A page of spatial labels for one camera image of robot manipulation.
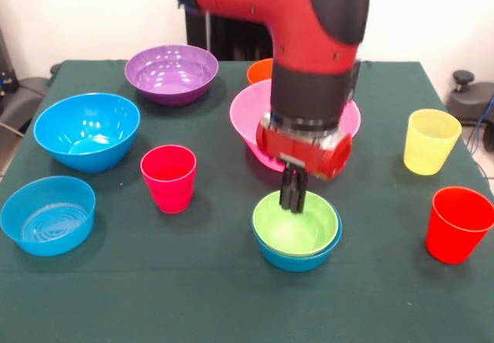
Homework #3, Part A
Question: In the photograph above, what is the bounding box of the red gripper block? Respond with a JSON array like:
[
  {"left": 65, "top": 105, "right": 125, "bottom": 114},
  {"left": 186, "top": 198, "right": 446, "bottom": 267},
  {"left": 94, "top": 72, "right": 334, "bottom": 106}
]
[{"left": 255, "top": 114, "right": 354, "bottom": 215}]

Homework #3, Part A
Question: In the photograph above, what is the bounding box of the green bowl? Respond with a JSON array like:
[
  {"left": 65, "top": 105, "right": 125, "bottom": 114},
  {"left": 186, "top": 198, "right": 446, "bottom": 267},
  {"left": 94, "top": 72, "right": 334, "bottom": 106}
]
[{"left": 252, "top": 190, "right": 340, "bottom": 257}]

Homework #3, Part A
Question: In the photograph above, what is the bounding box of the small blue bowl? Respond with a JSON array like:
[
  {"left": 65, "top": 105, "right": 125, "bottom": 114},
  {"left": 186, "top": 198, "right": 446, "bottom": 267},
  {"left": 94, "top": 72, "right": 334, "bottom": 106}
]
[
  {"left": 252, "top": 207, "right": 343, "bottom": 273},
  {"left": 0, "top": 175, "right": 96, "bottom": 258}
]

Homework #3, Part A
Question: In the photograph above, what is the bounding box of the large pink bowl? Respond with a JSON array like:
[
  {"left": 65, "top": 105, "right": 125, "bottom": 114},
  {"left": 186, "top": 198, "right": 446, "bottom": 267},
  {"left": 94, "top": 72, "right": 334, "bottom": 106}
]
[{"left": 229, "top": 79, "right": 362, "bottom": 174}]

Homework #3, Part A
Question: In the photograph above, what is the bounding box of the purple bowl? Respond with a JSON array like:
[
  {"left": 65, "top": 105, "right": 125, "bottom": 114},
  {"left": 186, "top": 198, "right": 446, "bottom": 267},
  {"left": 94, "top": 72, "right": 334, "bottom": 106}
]
[{"left": 123, "top": 44, "right": 220, "bottom": 107}]

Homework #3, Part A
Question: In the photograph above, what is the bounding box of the large blue bowl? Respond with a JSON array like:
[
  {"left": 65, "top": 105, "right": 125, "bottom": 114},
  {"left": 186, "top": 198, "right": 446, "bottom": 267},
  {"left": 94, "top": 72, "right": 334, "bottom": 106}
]
[{"left": 32, "top": 92, "right": 141, "bottom": 174}]

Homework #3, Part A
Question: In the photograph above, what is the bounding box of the dark green tablecloth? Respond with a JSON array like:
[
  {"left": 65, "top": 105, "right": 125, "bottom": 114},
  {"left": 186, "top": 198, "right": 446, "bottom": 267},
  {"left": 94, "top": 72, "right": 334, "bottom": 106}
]
[{"left": 0, "top": 59, "right": 494, "bottom": 343}]

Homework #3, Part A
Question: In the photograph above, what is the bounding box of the crimson cup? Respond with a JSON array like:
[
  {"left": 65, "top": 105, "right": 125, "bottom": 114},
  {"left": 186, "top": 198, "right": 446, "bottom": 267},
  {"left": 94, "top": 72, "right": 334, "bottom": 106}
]
[{"left": 140, "top": 144, "right": 198, "bottom": 215}]

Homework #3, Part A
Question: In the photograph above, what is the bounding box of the orange bowl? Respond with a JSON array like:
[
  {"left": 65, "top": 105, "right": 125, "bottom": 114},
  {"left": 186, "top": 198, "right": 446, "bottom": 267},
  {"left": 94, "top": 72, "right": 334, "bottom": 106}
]
[{"left": 246, "top": 58, "right": 275, "bottom": 86}]

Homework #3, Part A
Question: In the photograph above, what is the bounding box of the yellow cup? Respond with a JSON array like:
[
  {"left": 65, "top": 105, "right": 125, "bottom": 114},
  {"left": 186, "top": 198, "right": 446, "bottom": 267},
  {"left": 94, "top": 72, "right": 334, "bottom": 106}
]
[{"left": 403, "top": 108, "right": 463, "bottom": 176}]

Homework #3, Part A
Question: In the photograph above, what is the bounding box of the red cup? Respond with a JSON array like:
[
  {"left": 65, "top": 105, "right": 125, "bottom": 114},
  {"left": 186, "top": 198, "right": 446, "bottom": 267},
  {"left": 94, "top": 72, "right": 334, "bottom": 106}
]
[{"left": 425, "top": 186, "right": 494, "bottom": 265}]

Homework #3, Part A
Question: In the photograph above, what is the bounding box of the dark grey stand base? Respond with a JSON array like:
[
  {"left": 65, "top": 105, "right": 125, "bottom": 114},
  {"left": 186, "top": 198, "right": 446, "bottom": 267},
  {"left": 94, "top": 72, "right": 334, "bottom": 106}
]
[
  {"left": 446, "top": 70, "right": 494, "bottom": 126},
  {"left": 0, "top": 76, "right": 49, "bottom": 135}
]

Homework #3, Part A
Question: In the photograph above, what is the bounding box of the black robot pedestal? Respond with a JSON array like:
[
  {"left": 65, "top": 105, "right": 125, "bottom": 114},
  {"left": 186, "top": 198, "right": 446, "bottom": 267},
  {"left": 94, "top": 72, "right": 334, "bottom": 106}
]
[{"left": 184, "top": 8, "right": 276, "bottom": 61}]

